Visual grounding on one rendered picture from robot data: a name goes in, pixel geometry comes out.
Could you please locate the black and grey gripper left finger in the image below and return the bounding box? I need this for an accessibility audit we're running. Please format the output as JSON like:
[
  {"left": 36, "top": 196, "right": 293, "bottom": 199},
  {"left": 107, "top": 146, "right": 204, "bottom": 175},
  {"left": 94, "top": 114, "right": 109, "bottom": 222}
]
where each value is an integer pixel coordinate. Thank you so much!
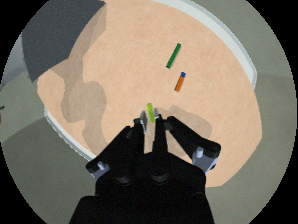
[{"left": 86, "top": 110, "right": 148, "bottom": 183}]

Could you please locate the orange rod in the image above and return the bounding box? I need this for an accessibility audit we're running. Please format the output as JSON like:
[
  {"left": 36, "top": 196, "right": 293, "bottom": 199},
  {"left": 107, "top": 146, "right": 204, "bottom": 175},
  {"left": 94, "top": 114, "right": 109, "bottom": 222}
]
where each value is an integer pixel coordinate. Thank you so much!
[{"left": 174, "top": 76, "right": 184, "bottom": 92}]

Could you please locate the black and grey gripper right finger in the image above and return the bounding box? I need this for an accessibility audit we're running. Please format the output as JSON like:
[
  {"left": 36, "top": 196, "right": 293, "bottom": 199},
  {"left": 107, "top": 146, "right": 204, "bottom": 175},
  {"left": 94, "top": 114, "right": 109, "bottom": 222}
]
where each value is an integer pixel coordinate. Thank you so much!
[{"left": 149, "top": 108, "right": 221, "bottom": 182}]

